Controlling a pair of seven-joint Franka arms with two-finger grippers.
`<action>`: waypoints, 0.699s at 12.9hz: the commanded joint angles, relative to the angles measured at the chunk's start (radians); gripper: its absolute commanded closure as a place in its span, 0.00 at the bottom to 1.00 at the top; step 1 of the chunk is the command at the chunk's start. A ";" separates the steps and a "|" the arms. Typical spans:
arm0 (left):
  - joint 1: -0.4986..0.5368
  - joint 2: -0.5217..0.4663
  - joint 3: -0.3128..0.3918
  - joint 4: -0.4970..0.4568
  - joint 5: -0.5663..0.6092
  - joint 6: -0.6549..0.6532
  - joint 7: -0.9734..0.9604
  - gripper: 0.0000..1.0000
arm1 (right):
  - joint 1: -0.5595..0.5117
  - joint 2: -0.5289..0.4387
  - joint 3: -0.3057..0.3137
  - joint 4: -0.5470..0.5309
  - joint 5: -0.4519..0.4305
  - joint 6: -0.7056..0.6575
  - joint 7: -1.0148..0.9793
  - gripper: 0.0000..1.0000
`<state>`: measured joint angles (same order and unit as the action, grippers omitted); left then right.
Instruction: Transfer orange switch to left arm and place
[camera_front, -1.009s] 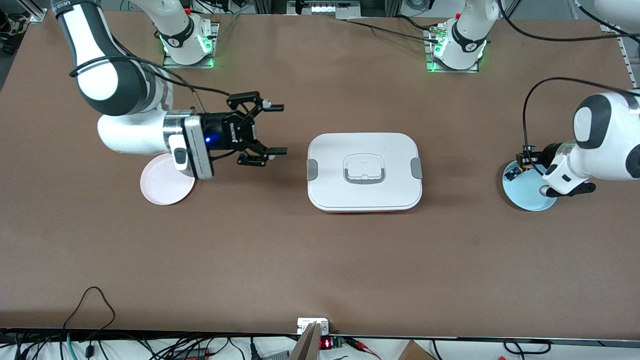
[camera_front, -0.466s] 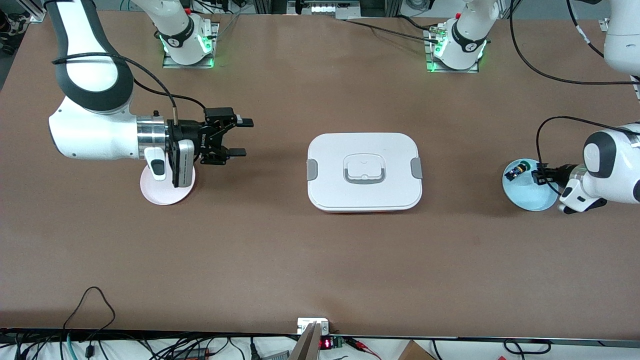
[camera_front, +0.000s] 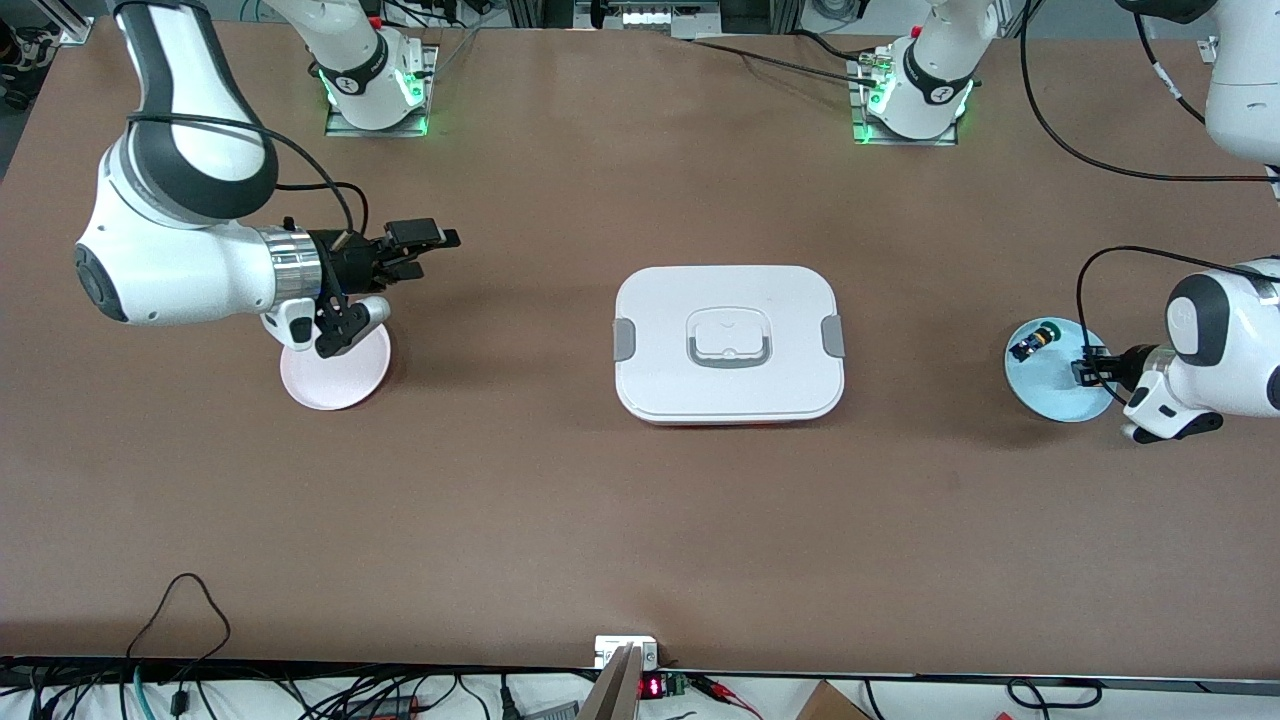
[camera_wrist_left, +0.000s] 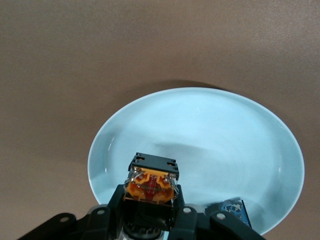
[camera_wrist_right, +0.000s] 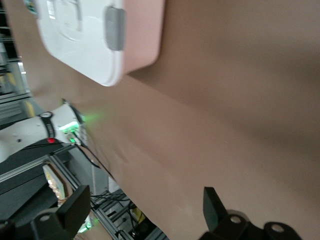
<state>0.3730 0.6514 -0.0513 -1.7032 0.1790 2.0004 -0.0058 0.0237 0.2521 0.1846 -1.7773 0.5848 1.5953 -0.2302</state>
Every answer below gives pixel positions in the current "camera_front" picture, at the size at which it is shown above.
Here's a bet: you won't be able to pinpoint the white lidded storage box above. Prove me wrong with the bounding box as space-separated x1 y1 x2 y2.
613 265 846 426

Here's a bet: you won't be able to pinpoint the small white device box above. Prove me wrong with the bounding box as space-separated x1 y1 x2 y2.
595 636 659 669

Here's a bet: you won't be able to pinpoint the light blue round plate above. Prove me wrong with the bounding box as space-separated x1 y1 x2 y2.
1005 317 1118 423

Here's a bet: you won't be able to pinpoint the pale pink round plate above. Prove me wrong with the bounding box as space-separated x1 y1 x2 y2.
280 320 392 411

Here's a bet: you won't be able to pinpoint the white lit device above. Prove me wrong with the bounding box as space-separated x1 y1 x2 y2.
590 0 721 31

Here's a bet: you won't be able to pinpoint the brown cardboard piece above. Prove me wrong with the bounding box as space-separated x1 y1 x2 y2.
797 680 871 720

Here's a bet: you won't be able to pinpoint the aluminium profile bar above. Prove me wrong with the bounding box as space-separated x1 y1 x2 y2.
578 645 643 720

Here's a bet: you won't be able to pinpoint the red clip leads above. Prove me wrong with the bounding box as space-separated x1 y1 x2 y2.
690 675 763 720

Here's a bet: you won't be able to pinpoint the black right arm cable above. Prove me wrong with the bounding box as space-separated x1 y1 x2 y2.
128 113 373 243

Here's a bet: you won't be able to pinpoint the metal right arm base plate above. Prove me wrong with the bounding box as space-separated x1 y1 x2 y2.
325 45 439 138

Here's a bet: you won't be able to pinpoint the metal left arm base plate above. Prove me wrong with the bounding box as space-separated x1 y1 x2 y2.
850 55 961 147

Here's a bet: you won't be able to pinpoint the black coiled cable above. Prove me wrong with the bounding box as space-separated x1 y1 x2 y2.
1008 678 1103 711

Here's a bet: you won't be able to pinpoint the black looped cable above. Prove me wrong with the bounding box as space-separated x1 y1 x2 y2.
125 573 233 691

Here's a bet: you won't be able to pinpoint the black cable on table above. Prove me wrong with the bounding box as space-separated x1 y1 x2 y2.
690 38 881 83

